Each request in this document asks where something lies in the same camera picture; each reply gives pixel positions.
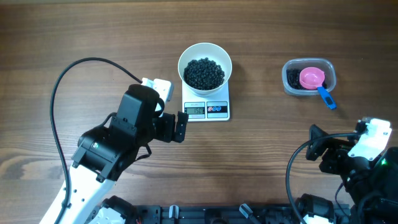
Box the pink scoop with blue handle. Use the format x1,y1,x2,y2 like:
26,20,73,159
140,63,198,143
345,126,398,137
299,67,337,110

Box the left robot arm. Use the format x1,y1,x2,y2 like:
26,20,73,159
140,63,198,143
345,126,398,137
41,84,188,223

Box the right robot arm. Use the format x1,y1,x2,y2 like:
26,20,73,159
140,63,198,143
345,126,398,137
292,119,397,223

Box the white digital kitchen scale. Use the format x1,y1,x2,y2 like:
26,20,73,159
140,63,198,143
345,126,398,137
182,83,230,122

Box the black beans in bowl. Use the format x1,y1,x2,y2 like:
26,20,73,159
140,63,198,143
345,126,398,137
183,58,225,90

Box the white bowl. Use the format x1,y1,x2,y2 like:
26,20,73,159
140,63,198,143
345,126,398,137
177,42,233,95

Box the clear plastic container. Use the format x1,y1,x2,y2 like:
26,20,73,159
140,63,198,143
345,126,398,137
282,58,336,96

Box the left black camera cable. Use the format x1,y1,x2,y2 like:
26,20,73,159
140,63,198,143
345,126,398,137
49,57,143,224

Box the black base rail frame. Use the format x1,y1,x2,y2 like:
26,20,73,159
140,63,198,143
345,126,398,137
83,195,352,224

